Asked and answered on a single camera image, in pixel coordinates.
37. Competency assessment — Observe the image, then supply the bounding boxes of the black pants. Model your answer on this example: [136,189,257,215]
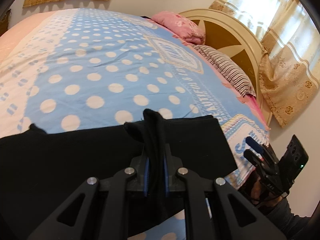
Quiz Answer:
[1,109,236,239]

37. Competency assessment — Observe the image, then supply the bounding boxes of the dark sleeve right forearm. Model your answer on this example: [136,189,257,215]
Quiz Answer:
[261,198,311,239]

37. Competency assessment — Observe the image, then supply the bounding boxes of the right hand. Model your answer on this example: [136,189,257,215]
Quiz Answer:
[251,176,269,206]

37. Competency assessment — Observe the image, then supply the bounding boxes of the black phone on gripper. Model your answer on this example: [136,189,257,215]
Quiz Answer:
[278,134,309,184]

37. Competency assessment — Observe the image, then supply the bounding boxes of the striped pillow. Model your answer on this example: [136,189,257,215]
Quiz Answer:
[191,44,256,96]

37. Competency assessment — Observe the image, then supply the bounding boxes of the cream wooden headboard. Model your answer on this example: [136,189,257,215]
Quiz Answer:
[180,9,273,125]

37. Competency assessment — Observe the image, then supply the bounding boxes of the beige lace curtain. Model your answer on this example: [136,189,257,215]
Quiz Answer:
[210,0,319,127]

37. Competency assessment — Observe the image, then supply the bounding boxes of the pink floral pillow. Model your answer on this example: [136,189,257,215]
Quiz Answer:
[151,11,206,44]

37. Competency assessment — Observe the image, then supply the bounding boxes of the blue polka dot bedspread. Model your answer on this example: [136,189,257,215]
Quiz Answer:
[1,9,268,189]

